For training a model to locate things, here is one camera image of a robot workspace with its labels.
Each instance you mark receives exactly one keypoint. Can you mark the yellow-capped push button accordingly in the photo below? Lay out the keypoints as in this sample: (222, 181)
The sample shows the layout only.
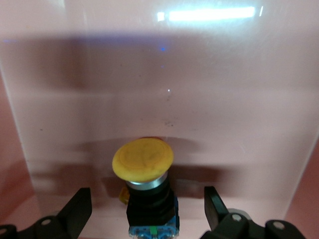
(143, 161)

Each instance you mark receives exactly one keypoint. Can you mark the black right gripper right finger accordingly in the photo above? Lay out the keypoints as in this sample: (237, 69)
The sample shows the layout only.
(219, 216)

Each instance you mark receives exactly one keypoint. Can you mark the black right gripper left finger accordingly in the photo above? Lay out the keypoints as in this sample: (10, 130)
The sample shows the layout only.
(74, 214)

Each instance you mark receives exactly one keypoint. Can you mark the pink plastic bin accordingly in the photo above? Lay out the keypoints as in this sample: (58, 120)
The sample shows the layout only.
(159, 99)

